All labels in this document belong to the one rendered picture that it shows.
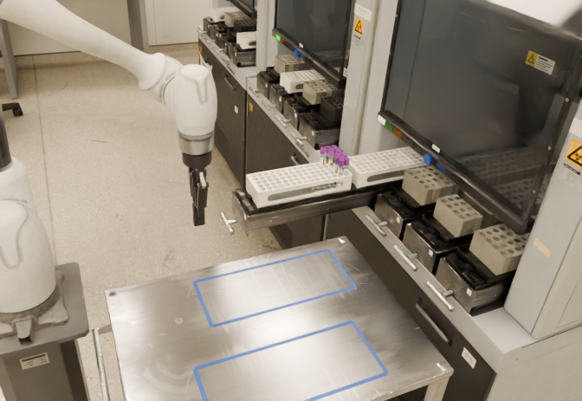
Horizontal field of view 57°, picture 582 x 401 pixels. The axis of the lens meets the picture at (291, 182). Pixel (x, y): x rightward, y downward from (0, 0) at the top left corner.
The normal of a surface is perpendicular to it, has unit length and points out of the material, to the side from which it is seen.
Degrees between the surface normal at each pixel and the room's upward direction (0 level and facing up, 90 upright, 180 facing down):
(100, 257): 0
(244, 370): 0
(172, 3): 90
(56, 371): 90
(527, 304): 90
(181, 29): 90
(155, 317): 0
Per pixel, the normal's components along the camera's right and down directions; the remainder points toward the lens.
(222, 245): 0.06, -0.84
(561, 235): -0.91, 0.17
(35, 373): 0.40, 0.51
